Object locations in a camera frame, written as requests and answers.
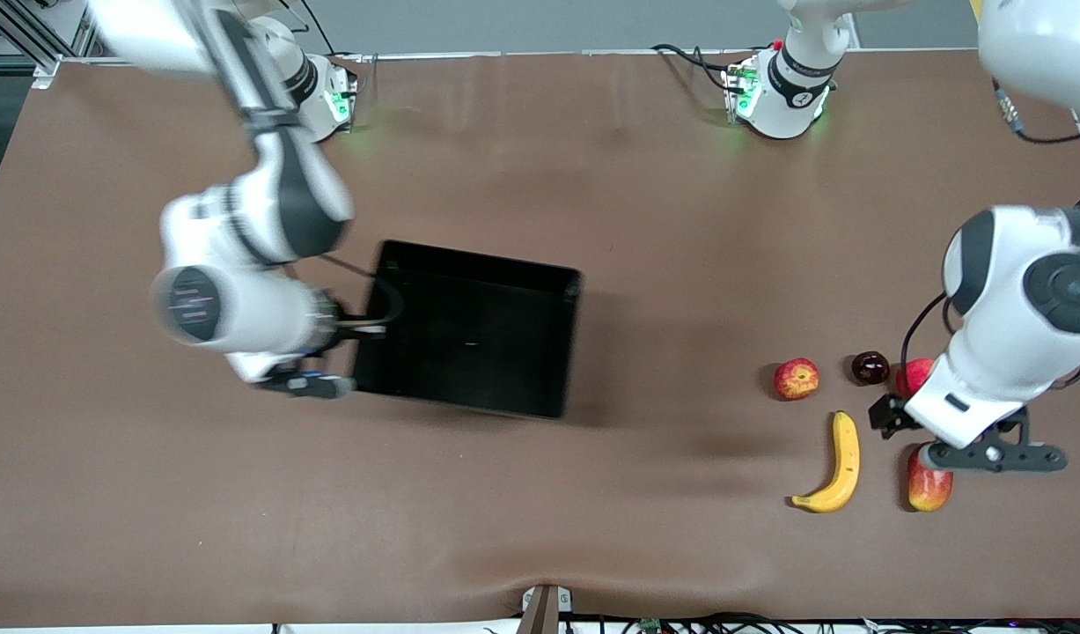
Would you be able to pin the red yellow mango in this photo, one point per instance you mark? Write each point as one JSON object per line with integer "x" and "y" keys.
{"x": 929, "y": 491}

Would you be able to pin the red round peach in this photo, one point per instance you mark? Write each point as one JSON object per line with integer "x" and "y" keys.
{"x": 914, "y": 377}

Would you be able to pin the small green circuit board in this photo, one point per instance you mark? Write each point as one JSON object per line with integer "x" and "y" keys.
{"x": 650, "y": 626}

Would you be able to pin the yellow banana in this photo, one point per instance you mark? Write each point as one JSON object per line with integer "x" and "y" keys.
{"x": 846, "y": 458}

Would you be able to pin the brown table mat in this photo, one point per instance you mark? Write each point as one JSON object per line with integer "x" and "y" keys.
{"x": 540, "y": 493}

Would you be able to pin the red yellow streaked apple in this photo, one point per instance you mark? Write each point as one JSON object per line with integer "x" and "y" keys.
{"x": 797, "y": 379}

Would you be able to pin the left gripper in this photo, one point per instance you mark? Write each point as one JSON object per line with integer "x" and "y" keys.
{"x": 887, "y": 413}

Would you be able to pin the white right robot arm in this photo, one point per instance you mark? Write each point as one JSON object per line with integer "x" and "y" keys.
{"x": 267, "y": 202}

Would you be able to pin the aluminium frame profile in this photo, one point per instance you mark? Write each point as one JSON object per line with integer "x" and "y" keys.
{"x": 20, "y": 26}

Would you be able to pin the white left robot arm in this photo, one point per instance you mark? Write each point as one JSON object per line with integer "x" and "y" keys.
{"x": 1006, "y": 264}

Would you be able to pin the black plastic box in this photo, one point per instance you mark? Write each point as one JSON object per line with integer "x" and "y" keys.
{"x": 469, "y": 352}

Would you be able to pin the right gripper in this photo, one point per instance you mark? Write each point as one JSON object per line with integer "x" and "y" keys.
{"x": 348, "y": 328}

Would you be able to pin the dark purple plum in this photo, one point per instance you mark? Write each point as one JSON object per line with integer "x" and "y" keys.
{"x": 870, "y": 368}

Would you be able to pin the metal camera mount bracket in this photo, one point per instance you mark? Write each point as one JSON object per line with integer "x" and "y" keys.
{"x": 544, "y": 612}

